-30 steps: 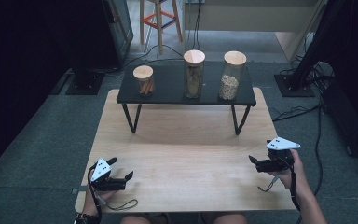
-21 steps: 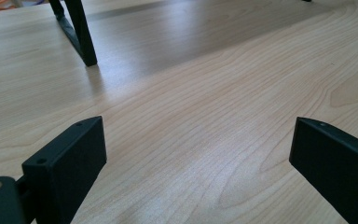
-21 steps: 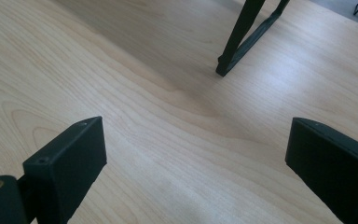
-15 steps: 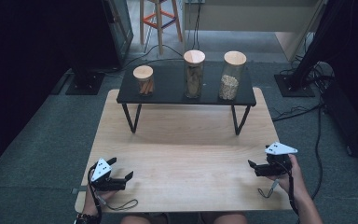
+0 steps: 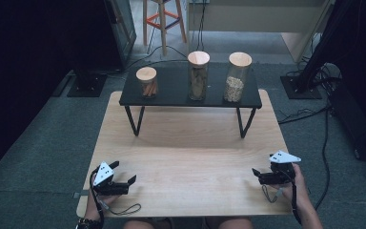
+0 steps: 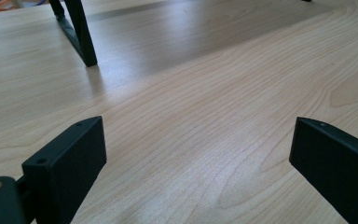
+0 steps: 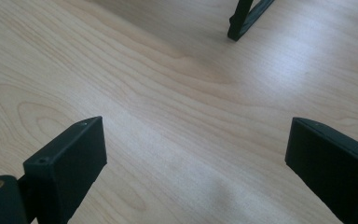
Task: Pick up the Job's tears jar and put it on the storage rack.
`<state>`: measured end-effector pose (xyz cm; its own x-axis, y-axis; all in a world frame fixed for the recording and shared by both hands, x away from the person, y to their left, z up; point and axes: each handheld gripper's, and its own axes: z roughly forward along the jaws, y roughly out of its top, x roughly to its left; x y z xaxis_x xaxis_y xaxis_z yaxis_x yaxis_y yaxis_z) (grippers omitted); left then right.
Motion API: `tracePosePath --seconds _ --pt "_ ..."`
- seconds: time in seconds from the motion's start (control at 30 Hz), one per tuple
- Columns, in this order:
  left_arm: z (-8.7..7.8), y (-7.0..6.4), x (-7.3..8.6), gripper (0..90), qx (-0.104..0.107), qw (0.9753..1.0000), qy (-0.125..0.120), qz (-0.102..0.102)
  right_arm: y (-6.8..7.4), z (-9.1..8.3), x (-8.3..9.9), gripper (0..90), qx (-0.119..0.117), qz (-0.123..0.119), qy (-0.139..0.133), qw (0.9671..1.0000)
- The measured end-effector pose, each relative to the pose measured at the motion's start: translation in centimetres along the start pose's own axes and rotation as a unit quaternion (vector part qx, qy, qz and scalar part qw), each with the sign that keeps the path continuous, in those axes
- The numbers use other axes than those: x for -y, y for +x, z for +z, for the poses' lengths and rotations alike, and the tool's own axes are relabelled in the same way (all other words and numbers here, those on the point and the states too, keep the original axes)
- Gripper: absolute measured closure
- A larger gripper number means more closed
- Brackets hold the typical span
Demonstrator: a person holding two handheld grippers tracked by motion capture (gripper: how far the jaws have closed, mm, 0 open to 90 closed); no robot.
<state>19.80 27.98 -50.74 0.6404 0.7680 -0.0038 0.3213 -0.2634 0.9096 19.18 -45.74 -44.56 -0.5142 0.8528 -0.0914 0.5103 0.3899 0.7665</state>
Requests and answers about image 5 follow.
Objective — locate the person's right leg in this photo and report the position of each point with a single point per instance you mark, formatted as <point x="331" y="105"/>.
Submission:
<point x="235" y="223"/>

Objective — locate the person's left hand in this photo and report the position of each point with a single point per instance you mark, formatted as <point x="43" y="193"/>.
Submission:
<point x="92" y="206"/>

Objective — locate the black stand with square base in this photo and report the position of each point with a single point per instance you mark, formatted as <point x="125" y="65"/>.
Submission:
<point x="300" y="89"/>

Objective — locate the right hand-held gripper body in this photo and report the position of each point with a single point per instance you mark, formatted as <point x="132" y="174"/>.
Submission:
<point x="279" y="175"/>

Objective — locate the black square stand base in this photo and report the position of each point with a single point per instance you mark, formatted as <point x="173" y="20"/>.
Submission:
<point x="87" y="86"/>

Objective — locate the small glass jar of cinnamon sticks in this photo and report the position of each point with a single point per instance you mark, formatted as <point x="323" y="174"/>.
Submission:
<point x="146" y="74"/>

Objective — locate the person's right hand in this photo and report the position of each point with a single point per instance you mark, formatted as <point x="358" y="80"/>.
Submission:
<point x="298" y="191"/>

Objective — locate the person's left leg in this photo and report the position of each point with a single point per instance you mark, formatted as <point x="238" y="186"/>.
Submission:
<point x="138" y="224"/>

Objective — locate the wooden stool with orange bars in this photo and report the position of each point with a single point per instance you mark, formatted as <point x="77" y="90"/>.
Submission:
<point x="162" y="31"/>

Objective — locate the beige cabinet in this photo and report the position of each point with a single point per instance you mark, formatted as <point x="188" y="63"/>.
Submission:
<point x="260" y="19"/>

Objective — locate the black equipment case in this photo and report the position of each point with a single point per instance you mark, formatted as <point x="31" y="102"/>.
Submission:
<point x="352" y="127"/>

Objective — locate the black low shelf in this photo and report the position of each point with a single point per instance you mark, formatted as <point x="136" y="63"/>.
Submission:
<point x="171" y="86"/>

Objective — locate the person's leg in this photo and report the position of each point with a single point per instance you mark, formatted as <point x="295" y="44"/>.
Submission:
<point x="138" y="224"/>
<point x="235" y="223"/>

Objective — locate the dark glass cabinet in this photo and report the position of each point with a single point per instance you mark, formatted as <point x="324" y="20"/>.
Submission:
<point x="124" y="31"/>

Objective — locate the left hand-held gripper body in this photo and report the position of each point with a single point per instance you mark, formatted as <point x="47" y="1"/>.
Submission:
<point x="108" y="187"/>

